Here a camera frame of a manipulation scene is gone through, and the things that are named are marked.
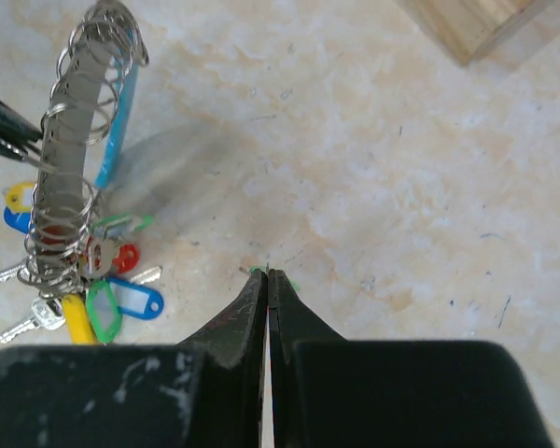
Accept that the large metal keyring with keys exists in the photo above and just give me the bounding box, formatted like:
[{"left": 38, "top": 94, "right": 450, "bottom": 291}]
[{"left": 0, "top": 1, "right": 149, "bottom": 344}]

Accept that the wooden rack tray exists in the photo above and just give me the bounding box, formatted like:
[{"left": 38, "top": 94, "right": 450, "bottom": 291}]
[{"left": 398, "top": 0, "right": 552, "bottom": 66}]

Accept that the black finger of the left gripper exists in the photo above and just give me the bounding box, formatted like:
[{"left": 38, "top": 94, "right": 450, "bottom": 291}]
[{"left": 0, "top": 100, "right": 43, "bottom": 161}]

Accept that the green tagged key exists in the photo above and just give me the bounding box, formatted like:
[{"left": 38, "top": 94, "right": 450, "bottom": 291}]
[{"left": 239, "top": 264, "right": 302, "bottom": 294}]

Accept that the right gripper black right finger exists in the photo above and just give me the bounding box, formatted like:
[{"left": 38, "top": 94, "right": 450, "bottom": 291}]
[{"left": 268, "top": 270, "right": 350, "bottom": 447}]

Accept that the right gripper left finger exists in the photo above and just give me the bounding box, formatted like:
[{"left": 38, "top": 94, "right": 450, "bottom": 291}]
[{"left": 178, "top": 270, "right": 267, "bottom": 447}]

